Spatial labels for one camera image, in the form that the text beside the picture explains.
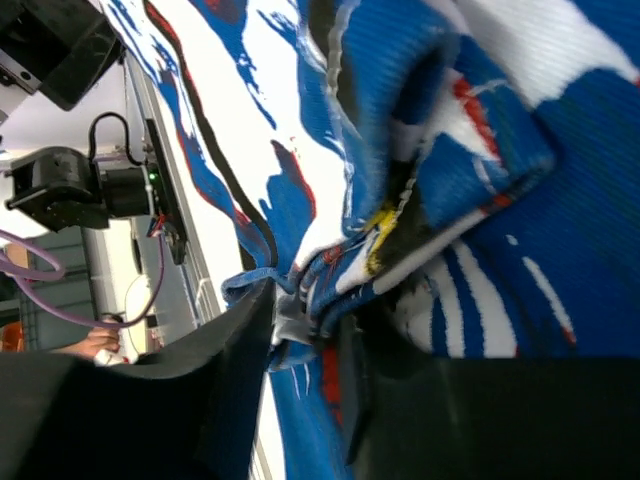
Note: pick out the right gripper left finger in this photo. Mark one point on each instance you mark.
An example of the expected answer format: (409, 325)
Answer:
(187, 411)

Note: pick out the aluminium rail frame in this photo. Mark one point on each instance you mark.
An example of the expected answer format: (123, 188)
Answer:
(196, 291)

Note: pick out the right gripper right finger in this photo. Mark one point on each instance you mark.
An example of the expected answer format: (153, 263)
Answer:
(407, 415)

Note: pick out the blue patterned trousers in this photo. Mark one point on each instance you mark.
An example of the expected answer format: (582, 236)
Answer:
(467, 172)

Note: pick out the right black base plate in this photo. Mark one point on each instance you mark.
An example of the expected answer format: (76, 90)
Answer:
(176, 236)

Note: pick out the person hand in background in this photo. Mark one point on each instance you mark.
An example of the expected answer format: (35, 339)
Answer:
(98, 339)

